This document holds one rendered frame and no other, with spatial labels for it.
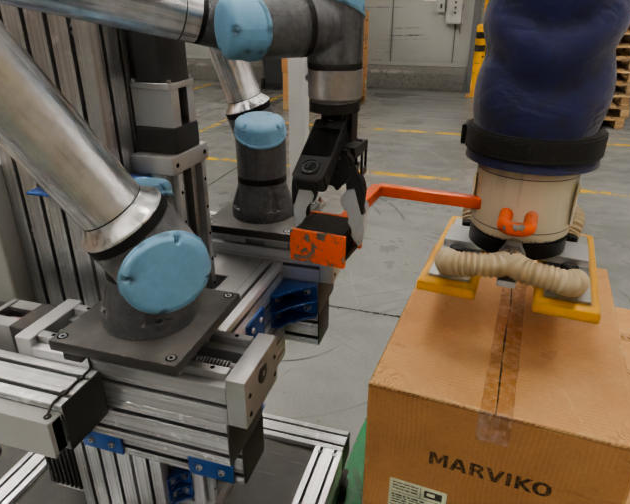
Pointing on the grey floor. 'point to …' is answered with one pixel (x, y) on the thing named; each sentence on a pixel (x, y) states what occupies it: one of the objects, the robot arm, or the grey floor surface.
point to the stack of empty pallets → (627, 69)
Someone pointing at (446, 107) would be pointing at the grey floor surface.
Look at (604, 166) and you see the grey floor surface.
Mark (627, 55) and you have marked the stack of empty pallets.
